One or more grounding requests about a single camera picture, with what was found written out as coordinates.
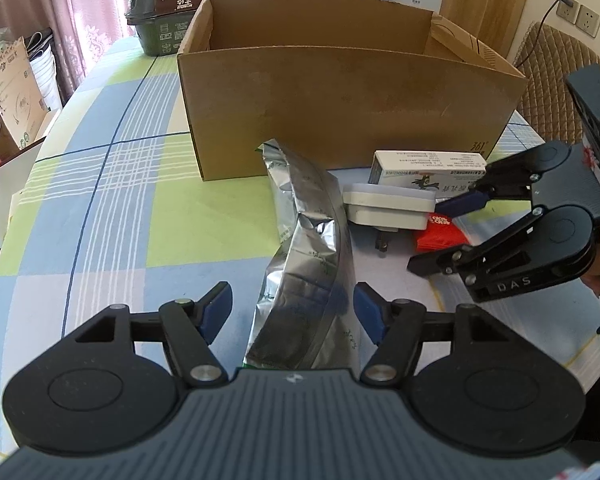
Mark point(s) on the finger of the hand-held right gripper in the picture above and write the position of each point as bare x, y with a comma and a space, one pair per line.
462, 202
450, 260

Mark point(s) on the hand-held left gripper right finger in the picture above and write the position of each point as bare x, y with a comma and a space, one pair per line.
370, 310

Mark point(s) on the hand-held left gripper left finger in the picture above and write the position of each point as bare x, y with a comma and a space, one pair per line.
215, 310

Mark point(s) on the red packet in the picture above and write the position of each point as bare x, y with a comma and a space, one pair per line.
437, 235

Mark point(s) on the white plug adapter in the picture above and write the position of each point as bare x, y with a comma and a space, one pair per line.
390, 205

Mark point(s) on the silver foil bag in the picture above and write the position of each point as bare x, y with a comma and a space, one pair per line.
305, 270

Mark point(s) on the brown cardboard box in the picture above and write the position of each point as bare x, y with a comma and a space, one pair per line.
330, 100

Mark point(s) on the checkered tablecloth desktop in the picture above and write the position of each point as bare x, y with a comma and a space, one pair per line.
130, 200

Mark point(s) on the white medicine box orange print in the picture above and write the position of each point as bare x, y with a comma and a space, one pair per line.
420, 162

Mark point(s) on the wooden door panel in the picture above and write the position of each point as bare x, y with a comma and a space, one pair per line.
475, 5

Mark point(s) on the open white box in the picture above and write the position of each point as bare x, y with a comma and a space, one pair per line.
10, 210

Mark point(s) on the dark green packaged box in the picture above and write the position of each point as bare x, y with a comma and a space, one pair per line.
175, 25

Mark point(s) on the white paper bags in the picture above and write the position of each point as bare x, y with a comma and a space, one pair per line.
47, 70

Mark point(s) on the cardboard boxes at left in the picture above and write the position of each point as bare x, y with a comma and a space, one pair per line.
15, 95

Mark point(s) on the pink patterned curtain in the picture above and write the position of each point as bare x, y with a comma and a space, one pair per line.
80, 5

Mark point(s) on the white wall socket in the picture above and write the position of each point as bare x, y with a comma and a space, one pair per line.
568, 8
589, 20

